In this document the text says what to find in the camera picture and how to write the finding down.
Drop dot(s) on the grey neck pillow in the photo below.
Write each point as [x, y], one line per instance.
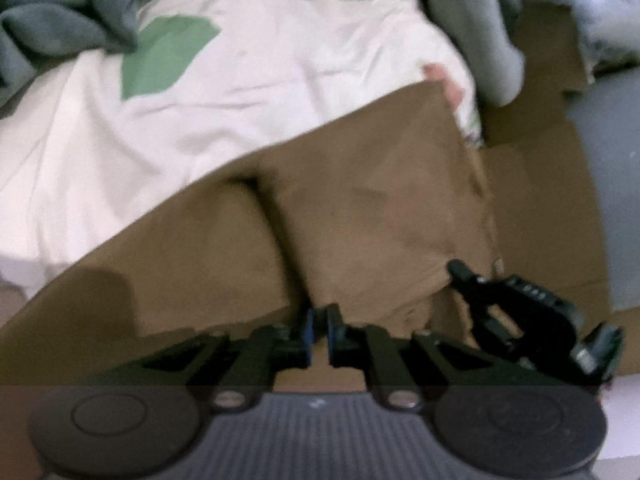
[480, 35]

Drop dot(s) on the floral cloth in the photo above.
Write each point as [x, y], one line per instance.
[472, 130]

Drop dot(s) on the brown cardboard sheet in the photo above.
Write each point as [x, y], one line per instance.
[540, 185]

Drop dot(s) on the blue-grey garment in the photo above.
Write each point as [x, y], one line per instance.
[60, 5]

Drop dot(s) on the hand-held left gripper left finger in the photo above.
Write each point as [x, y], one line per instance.
[310, 332]

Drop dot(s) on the brown printed t-shirt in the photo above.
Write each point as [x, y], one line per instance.
[350, 210]

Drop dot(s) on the white printed bed sheet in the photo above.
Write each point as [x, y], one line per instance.
[250, 85]

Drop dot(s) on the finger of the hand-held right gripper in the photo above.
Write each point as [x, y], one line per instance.
[487, 330]
[462, 272]

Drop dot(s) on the clear plastic bag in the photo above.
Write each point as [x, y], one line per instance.
[610, 20]

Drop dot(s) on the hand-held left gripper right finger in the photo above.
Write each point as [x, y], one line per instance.
[331, 332]

